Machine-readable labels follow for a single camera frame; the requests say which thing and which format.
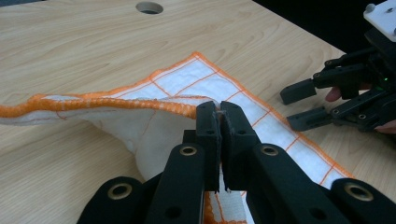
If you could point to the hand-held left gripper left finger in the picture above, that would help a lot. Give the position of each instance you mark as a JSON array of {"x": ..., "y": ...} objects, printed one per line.
[{"x": 208, "y": 140}]

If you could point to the white towel with orange edge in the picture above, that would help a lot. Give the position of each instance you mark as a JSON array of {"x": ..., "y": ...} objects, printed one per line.
[{"x": 193, "y": 84}]

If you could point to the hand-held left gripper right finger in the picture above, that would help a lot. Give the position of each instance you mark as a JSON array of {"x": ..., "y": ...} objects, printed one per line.
[{"x": 238, "y": 143}]

